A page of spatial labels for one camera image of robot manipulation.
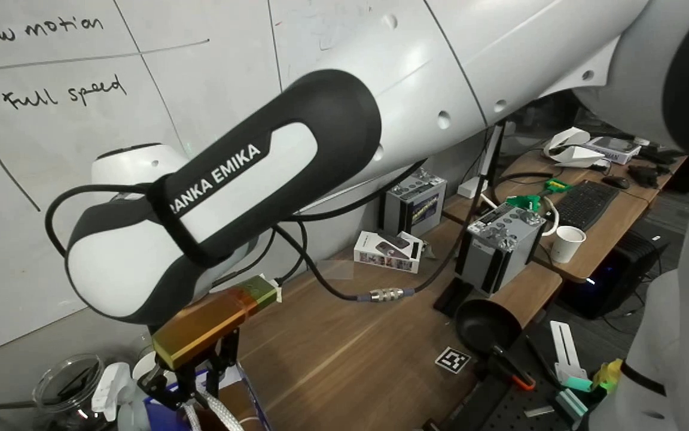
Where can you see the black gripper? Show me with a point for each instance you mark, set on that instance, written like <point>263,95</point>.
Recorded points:
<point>203,375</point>

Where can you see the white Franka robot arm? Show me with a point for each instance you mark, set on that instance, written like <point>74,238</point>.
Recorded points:
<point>456,55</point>

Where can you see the white product box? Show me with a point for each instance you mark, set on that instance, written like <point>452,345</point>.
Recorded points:
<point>389,255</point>

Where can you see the grey box with round holes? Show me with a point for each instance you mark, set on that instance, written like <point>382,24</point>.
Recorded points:
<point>497,255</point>

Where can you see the glass jar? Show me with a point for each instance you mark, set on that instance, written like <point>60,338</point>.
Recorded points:
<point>69,387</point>

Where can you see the black white fiducial tag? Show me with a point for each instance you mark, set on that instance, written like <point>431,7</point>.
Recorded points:
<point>454,360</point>

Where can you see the black frying pan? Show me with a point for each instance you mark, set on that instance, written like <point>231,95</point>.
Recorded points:
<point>485,324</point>

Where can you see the black perforated board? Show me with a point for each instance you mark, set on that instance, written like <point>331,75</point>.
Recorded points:
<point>520,408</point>

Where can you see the white power adapter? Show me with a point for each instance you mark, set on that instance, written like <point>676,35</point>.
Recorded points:
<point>471,189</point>

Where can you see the black monitor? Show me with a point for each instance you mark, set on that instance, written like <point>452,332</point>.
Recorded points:
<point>497,151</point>

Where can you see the green plastic object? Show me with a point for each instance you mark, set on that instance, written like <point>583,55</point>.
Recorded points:
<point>529,201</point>

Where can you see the green yellow hand tools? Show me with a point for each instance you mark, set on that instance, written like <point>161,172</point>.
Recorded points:
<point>591,390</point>

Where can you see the black keyboard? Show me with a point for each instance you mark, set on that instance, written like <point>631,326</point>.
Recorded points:
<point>589,207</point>

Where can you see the black computer tower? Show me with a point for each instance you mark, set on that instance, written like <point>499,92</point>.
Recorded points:
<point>615,275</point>

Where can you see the white headset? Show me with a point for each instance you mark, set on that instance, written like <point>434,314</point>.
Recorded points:
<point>572,146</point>

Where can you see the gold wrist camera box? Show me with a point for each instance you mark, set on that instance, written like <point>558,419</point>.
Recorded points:
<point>213,324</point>

